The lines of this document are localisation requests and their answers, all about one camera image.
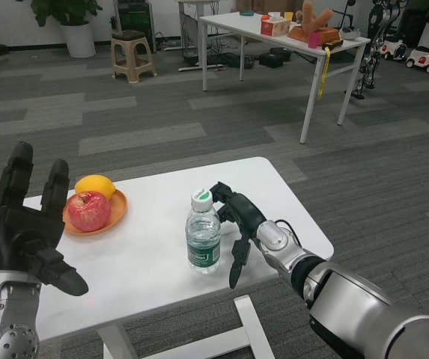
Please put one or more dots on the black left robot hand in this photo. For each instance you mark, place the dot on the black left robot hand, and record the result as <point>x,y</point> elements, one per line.
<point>15,239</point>

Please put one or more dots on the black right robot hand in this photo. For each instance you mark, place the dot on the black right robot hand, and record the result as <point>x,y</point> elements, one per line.
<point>246,211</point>

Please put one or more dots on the clear water bottle green label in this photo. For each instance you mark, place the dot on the clear water bottle green label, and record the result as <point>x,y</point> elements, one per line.
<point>203,232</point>

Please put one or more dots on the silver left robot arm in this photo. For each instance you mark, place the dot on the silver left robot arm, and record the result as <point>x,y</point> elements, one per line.
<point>4,333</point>

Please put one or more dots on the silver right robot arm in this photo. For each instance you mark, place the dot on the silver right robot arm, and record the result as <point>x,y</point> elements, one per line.
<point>349,299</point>

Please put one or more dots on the red apple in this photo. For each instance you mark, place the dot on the red apple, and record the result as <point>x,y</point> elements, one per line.
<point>87,211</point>

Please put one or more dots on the yellow lemon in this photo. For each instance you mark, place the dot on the yellow lemon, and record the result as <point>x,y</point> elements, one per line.
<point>94,185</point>

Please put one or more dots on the orange round plate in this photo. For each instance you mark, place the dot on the orange round plate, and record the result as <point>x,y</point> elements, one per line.
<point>118,211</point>

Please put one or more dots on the black box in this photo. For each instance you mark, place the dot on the black box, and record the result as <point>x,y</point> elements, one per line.
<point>275,57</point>

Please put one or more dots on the pink cup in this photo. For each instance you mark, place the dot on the pink cup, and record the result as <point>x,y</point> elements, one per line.
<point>314,40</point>

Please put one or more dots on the red tissue box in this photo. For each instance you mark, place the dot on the red tissue box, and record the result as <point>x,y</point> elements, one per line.
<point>274,28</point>

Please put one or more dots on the yellow tape measure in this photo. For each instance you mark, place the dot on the yellow tape measure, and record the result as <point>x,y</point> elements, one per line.
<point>332,45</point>

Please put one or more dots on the long white table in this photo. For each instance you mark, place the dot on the long white table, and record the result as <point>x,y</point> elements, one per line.
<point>229,22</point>

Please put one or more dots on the orange flat box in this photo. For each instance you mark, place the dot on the orange flat box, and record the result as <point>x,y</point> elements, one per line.
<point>330,36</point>

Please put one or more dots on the teal round lid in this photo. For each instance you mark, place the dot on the teal round lid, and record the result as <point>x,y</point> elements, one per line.
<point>246,13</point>

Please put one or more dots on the white standing desk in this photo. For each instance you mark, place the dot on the white standing desk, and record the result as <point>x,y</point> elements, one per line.
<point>181,22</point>

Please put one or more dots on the yellow cup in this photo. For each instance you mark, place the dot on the yellow cup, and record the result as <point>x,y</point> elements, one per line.
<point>288,16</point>

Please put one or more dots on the brown plush toy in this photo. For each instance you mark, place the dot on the brown plush toy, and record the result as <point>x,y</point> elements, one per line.
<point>309,18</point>

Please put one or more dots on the white grey device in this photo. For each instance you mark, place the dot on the white grey device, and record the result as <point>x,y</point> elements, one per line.
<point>349,34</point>

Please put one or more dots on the green plant in white pot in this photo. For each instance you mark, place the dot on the green plant in white pot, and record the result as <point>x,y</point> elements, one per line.
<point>79,41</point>

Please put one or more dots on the beige plastic stool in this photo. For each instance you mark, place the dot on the beige plastic stool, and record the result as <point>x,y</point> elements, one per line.
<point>128,35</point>

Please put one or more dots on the small white toy car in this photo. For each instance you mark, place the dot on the small white toy car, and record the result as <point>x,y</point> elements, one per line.
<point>394,49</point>

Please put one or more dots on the black computer tower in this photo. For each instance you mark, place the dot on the black computer tower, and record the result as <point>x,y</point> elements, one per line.
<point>133,15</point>

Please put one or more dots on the large white toy car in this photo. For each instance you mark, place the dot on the large white toy car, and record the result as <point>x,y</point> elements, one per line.
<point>425,59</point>

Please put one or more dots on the silver black humanoid robot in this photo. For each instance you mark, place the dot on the silver black humanoid robot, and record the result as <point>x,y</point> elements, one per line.
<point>377,15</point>

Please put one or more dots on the white table base frame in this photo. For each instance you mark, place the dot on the white table base frame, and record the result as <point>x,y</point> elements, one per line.
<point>251,325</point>

